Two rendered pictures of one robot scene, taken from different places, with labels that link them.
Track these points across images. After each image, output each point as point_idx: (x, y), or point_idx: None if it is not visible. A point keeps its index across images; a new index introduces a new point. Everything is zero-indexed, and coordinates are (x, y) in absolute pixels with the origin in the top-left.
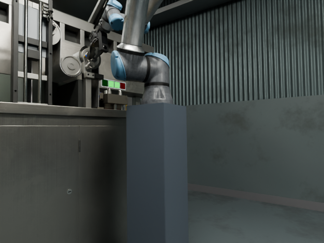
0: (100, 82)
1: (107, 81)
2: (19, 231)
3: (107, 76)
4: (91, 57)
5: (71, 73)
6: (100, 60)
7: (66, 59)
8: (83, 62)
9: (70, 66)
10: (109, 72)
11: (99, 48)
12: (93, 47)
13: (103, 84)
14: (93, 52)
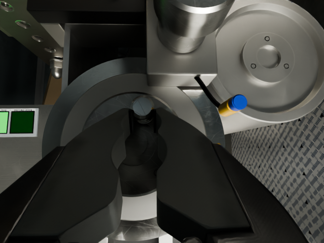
0: (39, 123)
1: (12, 128)
2: None
3: (8, 148)
4: (159, 110)
5: (260, 14)
6: (47, 140)
7: (300, 92)
8: (216, 64)
9: (274, 47)
10: (1, 163)
11: (91, 233)
12: (230, 231)
13: (27, 115)
14: (169, 154)
